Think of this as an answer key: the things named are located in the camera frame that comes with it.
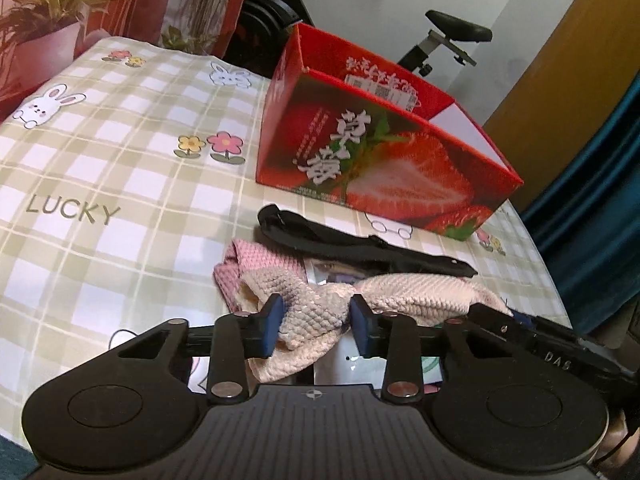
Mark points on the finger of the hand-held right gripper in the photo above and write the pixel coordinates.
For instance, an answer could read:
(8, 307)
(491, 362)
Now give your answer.
(550, 325)
(495, 321)

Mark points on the green checked rabbit print tablecloth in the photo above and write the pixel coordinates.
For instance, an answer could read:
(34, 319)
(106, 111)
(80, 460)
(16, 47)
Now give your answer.
(125, 160)

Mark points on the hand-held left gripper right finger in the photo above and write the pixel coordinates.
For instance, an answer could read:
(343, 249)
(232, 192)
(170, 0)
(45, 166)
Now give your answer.
(364, 327)

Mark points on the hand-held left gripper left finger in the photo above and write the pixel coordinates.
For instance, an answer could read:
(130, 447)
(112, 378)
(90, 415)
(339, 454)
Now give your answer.
(272, 322)

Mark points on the beige knitted cloth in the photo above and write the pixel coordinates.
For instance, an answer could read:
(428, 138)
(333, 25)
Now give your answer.
(315, 305)

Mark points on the teal curtain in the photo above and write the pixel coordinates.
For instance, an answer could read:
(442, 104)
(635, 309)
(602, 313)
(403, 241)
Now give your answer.
(590, 210)

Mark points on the pink waffle cloth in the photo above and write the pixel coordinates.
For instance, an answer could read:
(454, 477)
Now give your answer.
(235, 270)

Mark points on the red strawberry print cardboard box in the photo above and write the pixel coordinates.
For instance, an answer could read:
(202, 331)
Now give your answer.
(380, 160)

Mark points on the black exercise bike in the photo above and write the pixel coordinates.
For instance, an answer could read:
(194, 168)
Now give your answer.
(460, 27)

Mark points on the wooden door panel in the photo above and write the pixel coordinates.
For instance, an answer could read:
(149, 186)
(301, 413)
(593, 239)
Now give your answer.
(565, 60)

